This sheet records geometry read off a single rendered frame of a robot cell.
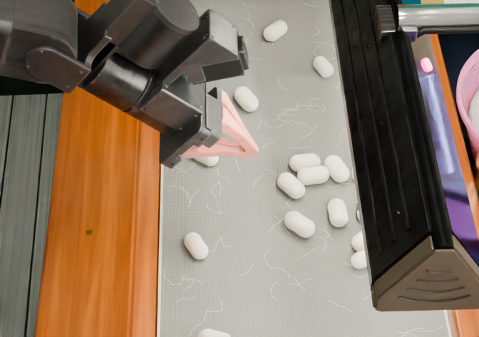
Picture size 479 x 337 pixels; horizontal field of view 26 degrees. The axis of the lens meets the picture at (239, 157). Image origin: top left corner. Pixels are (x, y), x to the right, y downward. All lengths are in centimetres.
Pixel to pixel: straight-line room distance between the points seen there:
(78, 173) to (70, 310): 19
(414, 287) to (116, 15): 39
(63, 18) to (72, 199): 27
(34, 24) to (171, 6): 12
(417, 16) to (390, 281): 23
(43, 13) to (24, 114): 46
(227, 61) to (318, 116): 33
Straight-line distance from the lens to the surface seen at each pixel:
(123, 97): 99
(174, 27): 93
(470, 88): 134
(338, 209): 115
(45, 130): 138
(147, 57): 95
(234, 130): 103
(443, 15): 83
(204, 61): 96
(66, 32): 95
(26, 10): 95
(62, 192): 117
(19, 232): 127
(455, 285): 71
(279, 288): 111
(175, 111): 99
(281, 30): 137
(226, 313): 109
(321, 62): 132
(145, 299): 109
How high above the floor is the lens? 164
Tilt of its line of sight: 47 degrees down
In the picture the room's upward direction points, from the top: straight up
